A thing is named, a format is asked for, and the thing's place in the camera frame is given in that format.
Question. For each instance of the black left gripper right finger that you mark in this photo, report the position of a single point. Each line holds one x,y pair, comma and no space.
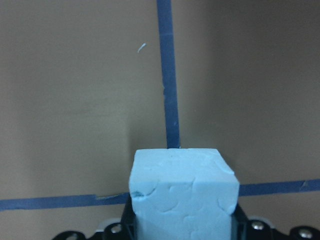
244,228

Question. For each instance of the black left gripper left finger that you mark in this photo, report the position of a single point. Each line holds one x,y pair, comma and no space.
121,230

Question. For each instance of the light blue foam block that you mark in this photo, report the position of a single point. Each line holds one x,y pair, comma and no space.
182,194

